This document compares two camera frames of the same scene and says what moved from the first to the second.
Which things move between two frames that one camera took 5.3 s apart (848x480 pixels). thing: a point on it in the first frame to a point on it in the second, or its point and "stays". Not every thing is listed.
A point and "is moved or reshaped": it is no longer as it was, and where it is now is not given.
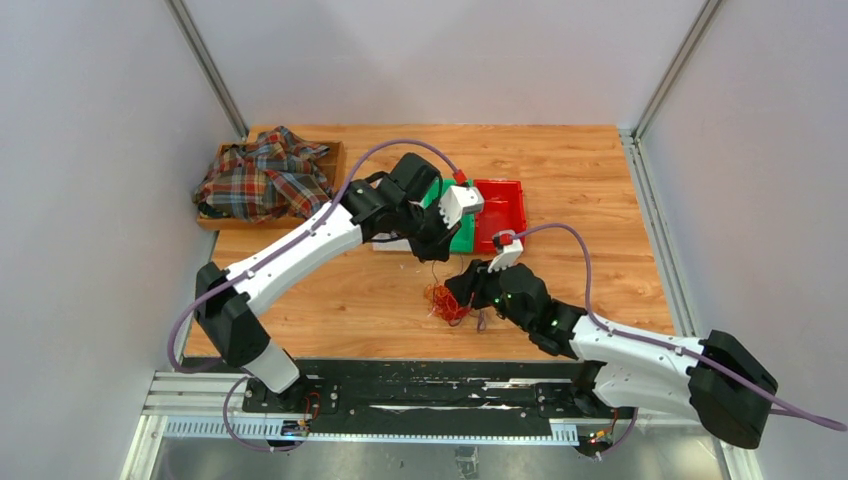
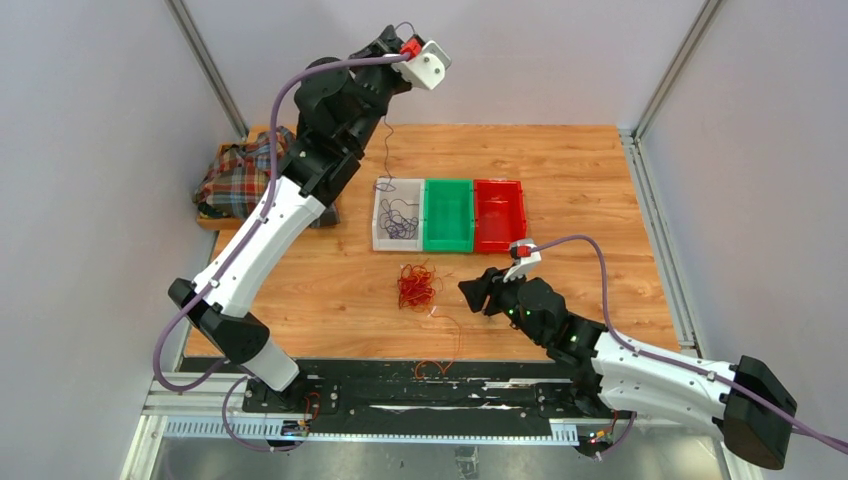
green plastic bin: (463, 239) stays
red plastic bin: (504, 209) stays
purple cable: (481, 313) is moved or reshaped
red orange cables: (443, 304) to (417, 286)
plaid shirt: (272, 177) stays
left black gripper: (439, 248) to (387, 45)
